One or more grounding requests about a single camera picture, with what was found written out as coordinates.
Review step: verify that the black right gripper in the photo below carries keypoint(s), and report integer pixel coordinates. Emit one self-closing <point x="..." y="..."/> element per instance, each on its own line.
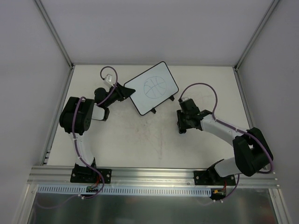
<point x="181" y="121"/>

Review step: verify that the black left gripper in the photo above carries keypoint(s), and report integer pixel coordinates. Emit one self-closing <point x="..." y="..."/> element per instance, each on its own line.
<point x="120" y="92"/>

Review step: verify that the small black-framed whiteboard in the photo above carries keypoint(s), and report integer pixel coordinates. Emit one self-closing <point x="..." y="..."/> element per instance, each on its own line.
<point x="152" y="88"/>

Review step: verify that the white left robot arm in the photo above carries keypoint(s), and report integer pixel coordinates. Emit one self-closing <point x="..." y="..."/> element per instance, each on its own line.
<point x="78" y="114"/>

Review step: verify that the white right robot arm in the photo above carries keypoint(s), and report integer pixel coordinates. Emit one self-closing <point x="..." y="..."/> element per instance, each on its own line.
<point x="251" y="151"/>

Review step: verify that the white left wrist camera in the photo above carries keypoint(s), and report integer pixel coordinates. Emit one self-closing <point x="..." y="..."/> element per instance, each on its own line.
<point x="108" y="80"/>

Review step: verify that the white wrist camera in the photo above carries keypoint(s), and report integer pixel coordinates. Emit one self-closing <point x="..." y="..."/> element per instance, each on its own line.
<point x="108" y="80"/>
<point x="184" y="99"/>

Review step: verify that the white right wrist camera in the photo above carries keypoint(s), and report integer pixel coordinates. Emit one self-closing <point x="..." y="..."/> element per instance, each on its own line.
<point x="184" y="99"/>

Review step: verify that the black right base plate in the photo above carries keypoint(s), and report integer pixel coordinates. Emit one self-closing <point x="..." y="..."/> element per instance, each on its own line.
<point x="211" y="178"/>

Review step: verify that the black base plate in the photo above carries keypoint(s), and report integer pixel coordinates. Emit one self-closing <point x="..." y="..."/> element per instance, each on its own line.
<point x="211" y="178"/>
<point x="86" y="175"/>

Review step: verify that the right aluminium table edge rail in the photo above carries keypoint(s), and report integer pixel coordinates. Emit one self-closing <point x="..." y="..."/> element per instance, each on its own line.
<point x="243" y="98"/>

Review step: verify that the aluminium table edge rail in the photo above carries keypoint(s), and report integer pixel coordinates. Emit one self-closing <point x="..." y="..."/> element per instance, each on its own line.
<point x="243" y="98"/>
<point x="54" y="124"/>

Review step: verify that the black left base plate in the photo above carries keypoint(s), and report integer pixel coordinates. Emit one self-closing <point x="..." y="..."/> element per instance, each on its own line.
<point x="86" y="175"/>

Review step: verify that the left aluminium table edge rail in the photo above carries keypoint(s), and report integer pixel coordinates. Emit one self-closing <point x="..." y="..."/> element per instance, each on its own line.
<point x="54" y="124"/>

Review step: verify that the white slotted cable duct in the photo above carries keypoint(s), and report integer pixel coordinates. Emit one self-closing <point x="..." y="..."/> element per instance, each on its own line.
<point x="126" y="190"/>

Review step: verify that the aluminium mounting rail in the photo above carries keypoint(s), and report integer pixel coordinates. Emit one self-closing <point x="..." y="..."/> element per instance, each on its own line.
<point x="152" y="177"/>

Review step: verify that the left aluminium frame post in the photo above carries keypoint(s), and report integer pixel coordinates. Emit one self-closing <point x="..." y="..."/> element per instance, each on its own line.
<point x="45" y="16"/>

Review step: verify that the aluminium frame post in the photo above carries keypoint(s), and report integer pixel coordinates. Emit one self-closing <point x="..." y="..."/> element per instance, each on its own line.
<point x="267" y="15"/>
<point x="45" y="16"/>

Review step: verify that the right aluminium frame post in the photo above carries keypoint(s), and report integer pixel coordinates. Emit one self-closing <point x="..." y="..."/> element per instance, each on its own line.
<point x="267" y="15"/>

